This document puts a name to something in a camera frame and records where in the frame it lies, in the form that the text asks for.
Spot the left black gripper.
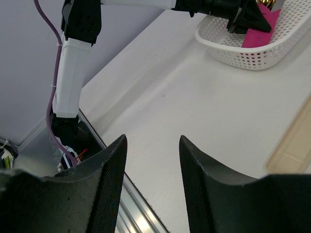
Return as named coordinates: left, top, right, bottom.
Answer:
left=172, top=0, right=272, bottom=34

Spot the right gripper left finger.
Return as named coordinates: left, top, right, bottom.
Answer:
left=0, top=135, right=127, bottom=233

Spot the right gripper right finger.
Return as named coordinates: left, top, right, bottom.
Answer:
left=179, top=136, right=311, bottom=233

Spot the magenta paper napkin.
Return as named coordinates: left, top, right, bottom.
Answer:
left=242, top=3, right=281, bottom=48

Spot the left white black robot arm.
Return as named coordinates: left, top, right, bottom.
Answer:
left=52, top=0, right=272, bottom=151

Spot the left black connector box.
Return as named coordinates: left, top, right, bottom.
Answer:
left=57, top=146, right=87, bottom=172

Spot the white perforated plastic basket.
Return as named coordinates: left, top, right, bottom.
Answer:
left=195, top=0, right=311, bottom=70

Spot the beige utensil tray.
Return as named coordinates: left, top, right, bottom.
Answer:
left=266, top=97, right=311, bottom=173

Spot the aluminium front rail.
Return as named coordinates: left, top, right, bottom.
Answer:
left=77, top=109, right=171, bottom=233

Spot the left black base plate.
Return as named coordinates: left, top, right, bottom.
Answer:
left=73, top=121, right=106, bottom=162

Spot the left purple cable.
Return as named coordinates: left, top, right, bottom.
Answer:
left=33, top=0, right=78, bottom=168

